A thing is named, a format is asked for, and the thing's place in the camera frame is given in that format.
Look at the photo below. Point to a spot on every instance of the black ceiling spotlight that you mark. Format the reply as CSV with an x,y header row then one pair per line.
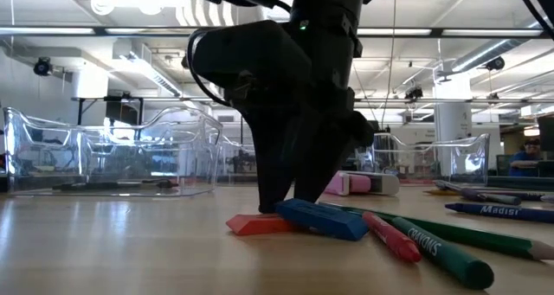
x,y
43,66
495,64
414,94

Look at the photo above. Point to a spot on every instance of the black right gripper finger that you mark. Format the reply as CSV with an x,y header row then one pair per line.
x,y
277,156
320,169

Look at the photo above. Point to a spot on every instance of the white building pillar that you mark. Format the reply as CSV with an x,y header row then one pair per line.
x,y
88,87
452,113

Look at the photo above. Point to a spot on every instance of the silver ceiling air duct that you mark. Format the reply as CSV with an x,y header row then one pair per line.
x,y
277,14

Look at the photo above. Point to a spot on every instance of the clear plastic bin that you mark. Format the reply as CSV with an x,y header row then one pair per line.
x,y
233,165
472,161
43,165

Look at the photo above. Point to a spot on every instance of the large blue eraser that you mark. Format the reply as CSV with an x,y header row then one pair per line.
x,y
320,219

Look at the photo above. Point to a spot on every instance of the person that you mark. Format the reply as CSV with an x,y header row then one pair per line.
x,y
523,163

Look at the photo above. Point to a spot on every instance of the black aluminium rig frame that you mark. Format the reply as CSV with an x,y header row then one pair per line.
x,y
99,31

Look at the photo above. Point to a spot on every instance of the pink and white eraser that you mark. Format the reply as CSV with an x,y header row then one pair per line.
x,y
359,183

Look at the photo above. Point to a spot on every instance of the green crayon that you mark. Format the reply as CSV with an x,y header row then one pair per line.
x,y
450,260

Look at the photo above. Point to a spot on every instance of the red crayon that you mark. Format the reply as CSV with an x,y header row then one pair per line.
x,y
391,239

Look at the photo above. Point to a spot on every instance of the black background rig frame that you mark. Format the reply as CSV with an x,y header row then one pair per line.
x,y
121,111

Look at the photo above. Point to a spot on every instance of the red eraser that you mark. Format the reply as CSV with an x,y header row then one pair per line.
x,y
255,225

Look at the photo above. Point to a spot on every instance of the black monitor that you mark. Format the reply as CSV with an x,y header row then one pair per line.
x,y
546,132

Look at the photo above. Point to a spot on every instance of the white ceiling light fixture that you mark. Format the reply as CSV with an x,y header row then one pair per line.
x,y
151,76

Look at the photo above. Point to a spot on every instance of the grey pen with black cap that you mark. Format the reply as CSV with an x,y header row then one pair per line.
x,y
162,184

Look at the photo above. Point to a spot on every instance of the slim silver ceiling duct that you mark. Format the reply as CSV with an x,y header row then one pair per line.
x,y
476,58

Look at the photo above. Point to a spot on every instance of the blue coloured pencil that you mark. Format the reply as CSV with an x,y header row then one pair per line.
x,y
497,211

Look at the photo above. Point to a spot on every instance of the yellow pencil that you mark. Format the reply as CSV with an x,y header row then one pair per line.
x,y
437,193

